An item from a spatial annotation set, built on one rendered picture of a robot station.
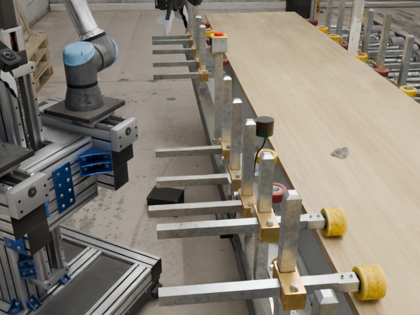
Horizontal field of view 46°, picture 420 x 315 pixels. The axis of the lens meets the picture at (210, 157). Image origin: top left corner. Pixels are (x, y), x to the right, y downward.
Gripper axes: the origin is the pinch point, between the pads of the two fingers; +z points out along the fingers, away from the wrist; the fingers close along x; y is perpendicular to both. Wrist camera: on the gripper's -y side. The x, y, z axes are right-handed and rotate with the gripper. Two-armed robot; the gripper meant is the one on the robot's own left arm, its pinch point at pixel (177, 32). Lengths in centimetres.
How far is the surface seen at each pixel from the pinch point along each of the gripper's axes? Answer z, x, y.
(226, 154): 51, -10, -16
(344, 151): 40, -13, -63
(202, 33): 26, -100, 43
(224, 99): 29.1, -15.9, -11.7
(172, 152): 51, -1, 5
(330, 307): 21, 88, -81
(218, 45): 13.5, -36.5, 1.2
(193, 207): 46, 39, -27
